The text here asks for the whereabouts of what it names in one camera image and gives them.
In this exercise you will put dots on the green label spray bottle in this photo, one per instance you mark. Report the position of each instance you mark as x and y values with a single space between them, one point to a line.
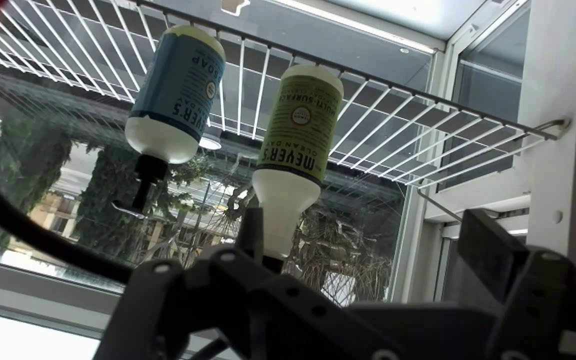
298 132

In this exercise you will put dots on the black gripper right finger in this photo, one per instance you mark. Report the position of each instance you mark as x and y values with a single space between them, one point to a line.
548 306

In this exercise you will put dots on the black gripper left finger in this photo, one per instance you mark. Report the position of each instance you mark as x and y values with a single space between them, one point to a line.
235 312

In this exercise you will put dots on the blue label spray bottle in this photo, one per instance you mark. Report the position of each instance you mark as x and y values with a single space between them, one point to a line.
179 86

